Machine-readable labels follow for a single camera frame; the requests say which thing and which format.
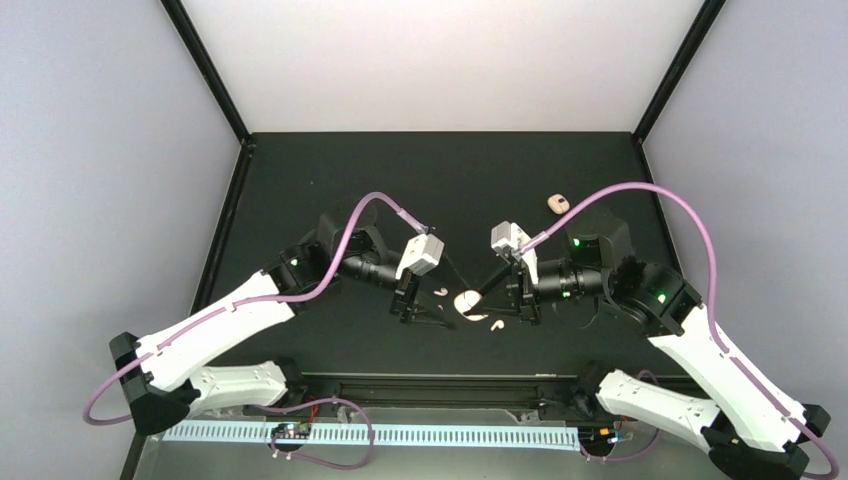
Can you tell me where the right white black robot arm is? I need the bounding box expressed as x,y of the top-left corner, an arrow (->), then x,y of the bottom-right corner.
462,207 -> 830,479

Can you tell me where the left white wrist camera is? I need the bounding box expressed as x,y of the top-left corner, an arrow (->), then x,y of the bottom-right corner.
395,234 -> 445,280

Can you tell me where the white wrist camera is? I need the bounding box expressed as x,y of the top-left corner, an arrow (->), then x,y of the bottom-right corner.
490,221 -> 539,286
395,234 -> 445,280

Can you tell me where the white slotted cable duct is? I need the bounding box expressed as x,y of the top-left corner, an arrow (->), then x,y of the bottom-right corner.
162,420 -> 580,452

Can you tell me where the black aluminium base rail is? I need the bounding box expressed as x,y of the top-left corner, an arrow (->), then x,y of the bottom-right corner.
198,372 -> 730,425

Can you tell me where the left black frame post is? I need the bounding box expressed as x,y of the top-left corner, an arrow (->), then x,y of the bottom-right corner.
160,0 -> 251,144

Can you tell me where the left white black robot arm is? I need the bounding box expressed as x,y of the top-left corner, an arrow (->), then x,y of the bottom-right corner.
109,207 -> 462,436

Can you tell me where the black frame post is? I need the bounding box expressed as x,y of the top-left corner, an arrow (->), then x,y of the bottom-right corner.
160,0 -> 251,144
632,0 -> 726,146

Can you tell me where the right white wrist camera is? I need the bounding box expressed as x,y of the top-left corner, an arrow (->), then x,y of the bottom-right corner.
490,221 -> 539,286

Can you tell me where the right black frame post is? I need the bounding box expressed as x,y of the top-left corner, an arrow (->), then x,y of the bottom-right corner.
632,0 -> 726,146

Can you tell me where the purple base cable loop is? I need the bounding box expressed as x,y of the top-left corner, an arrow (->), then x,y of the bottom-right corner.
251,396 -> 378,472

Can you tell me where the pink earbuds charging case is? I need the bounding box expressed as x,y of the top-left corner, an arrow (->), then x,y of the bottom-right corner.
453,290 -> 488,322

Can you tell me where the right base circuit board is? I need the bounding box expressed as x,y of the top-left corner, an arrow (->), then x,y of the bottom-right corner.
578,427 -> 633,444

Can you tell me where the small green circuit board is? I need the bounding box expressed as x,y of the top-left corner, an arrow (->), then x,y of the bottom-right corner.
271,422 -> 312,442

